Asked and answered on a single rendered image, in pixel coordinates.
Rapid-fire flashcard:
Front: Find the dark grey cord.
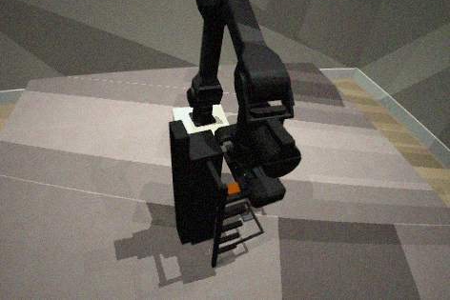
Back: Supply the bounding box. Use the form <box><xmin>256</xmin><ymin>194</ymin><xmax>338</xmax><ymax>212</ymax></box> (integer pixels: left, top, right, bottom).
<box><xmin>225</xmin><ymin>198</ymin><xmax>264</xmax><ymax>246</ymax></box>

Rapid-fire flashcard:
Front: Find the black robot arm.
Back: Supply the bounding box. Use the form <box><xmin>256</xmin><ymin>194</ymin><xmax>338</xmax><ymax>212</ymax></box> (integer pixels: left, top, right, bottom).
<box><xmin>187</xmin><ymin>0</ymin><xmax>301</xmax><ymax>178</ymax></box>

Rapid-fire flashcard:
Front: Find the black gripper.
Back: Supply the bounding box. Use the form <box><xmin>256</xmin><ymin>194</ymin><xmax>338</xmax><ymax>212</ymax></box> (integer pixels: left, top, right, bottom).
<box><xmin>215</xmin><ymin>124</ymin><xmax>286</xmax><ymax>209</ymax></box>

